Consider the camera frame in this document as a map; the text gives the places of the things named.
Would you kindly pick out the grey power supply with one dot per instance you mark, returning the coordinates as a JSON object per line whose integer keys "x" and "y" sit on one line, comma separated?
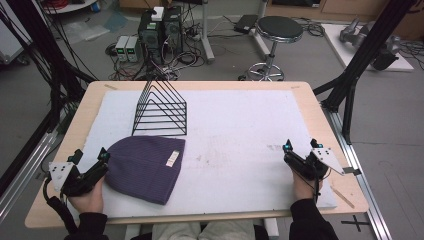
{"x": 121, "y": 48}
{"x": 132, "y": 49}

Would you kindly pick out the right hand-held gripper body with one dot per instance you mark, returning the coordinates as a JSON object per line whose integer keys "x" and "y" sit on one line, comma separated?
{"x": 308, "y": 165}

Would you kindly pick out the purple knit beanie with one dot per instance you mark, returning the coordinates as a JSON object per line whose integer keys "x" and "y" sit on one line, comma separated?
{"x": 143, "y": 168}

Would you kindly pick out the white box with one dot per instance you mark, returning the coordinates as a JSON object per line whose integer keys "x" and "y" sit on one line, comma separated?
{"x": 157, "y": 13}

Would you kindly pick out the white board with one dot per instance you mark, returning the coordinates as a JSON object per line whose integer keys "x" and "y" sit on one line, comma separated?
{"x": 336, "y": 46}

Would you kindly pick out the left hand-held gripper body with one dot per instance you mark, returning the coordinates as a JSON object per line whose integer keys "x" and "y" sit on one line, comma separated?
{"x": 71, "y": 182}

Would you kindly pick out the white desk leg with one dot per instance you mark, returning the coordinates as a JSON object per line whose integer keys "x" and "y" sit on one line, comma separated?
{"x": 206, "y": 36}

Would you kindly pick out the person's right hand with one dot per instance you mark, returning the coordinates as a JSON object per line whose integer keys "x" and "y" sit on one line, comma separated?
{"x": 302, "y": 188}

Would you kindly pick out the black round stool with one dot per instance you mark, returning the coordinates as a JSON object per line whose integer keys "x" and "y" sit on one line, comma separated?
{"x": 278, "y": 30}

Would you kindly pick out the aluminium rail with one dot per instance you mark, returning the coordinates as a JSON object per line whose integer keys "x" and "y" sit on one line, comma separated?
{"x": 363, "y": 186}
{"x": 25, "y": 173}

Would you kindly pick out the black metal frame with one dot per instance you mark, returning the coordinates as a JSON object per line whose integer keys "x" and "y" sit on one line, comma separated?
{"x": 363, "y": 56}
{"x": 43, "y": 50}

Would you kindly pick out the thin wooden stick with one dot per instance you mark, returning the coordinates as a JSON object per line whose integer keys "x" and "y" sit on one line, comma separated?
{"x": 342, "y": 197}

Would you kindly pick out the person's left hand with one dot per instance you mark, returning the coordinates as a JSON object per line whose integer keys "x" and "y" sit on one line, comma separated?
{"x": 87, "y": 200}

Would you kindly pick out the grey tape piece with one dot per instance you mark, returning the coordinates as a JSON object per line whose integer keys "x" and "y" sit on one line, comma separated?
{"x": 352, "y": 171}

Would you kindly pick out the person's legs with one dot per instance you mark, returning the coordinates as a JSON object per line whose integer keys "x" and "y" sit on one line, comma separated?
{"x": 203, "y": 231}

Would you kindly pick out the black computer tower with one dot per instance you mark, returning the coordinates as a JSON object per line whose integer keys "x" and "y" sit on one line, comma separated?
{"x": 151, "y": 36}
{"x": 172, "y": 30}

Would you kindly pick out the black flat box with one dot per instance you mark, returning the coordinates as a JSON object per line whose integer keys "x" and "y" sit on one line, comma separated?
{"x": 246, "y": 23}

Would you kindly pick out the white foam mat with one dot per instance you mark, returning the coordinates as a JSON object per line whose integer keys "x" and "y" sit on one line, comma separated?
{"x": 233, "y": 150}

